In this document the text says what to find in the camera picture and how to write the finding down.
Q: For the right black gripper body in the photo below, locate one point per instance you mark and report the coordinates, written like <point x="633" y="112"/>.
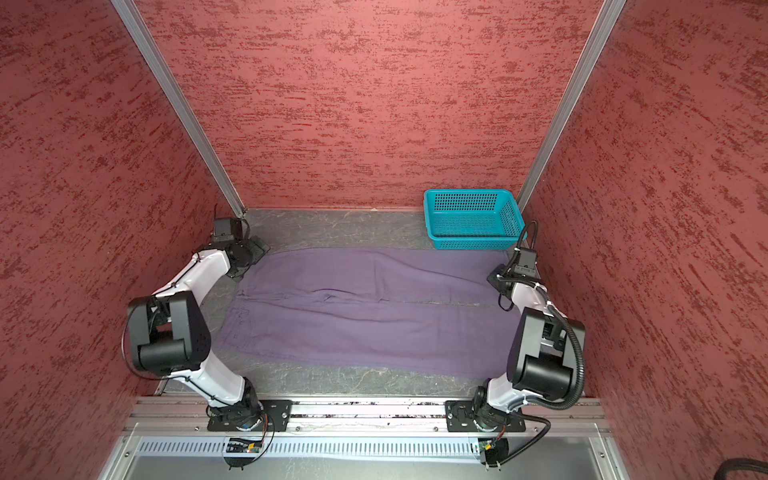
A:
<point x="496" y="278"/>

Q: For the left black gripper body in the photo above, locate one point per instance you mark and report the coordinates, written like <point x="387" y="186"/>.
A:
<point x="252" y="252"/>

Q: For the teal plastic basket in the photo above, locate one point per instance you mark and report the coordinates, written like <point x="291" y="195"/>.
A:
<point x="472" y="219"/>

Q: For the purple trousers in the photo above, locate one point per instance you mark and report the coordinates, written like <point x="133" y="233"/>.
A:
<point x="429" y="311"/>

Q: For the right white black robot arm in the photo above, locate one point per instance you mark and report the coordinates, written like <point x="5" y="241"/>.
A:
<point x="546" y="362"/>

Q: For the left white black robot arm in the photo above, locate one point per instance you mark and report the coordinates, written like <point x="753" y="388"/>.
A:
<point x="166" y="336"/>

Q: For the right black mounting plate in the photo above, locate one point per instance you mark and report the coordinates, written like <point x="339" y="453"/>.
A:
<point x="461" y="416"/>

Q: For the black mounting plate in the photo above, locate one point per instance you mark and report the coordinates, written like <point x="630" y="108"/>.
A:
<point x="461" y="416"/>
<point x="272" y="416"/>

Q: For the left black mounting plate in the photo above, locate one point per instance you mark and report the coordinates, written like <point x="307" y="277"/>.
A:
<point x="272" y="416"/>

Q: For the right small circuit board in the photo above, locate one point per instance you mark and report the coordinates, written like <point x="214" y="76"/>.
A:
<point x="493" y="451"/>

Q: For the small circuit board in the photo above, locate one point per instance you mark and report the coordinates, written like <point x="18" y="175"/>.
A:
<point x="243" y="446"/>
<point x="493" y="451"/>

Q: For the left small circuit board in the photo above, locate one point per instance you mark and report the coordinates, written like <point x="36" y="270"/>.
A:
<point x="243" y="446"/>

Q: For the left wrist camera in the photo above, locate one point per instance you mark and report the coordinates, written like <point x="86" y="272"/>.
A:
<point x="227" y="230"/>

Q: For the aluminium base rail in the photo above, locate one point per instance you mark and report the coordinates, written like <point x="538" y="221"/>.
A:
<point x="178" y="414"/>

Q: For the white slotted cable duct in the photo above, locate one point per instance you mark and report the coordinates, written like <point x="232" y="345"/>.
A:
<point x="462" y="450"/>

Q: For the left aluminium corner post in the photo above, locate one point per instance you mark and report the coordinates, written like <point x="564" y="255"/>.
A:
<point x="134" y="23"/>

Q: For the aluminium corner post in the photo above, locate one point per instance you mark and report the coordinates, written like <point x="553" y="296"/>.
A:
<point x="134" y="23"/>
<point x="600" y="32"/>

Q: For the right aluminium corner post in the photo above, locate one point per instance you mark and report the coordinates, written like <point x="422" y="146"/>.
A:
<point x="600" y="32"/>

